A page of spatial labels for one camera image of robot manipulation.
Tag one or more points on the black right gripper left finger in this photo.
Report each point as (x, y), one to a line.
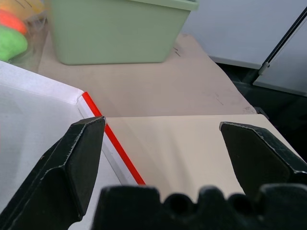
(60, 172)

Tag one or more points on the white partition panel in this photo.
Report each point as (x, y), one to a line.
(239, 28)

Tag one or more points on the orange foam toy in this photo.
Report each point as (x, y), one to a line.
(12, 21)

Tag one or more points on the yellow foam toy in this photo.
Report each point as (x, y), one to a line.
(26, 4)

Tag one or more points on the orange and white box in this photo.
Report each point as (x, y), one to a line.
(28, 119)

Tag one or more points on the clear plastic bag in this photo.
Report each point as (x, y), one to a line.
(36, 26)

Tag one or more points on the grey framed white panel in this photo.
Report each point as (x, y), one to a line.
(285, 60)

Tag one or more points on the beige table cloth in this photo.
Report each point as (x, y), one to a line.
(156, 91)

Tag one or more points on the light green plastic bin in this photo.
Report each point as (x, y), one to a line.
(115, 31)

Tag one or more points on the green foam toy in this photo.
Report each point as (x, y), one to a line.
(10, 44)

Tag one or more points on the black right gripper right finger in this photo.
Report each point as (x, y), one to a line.
(261, 155)

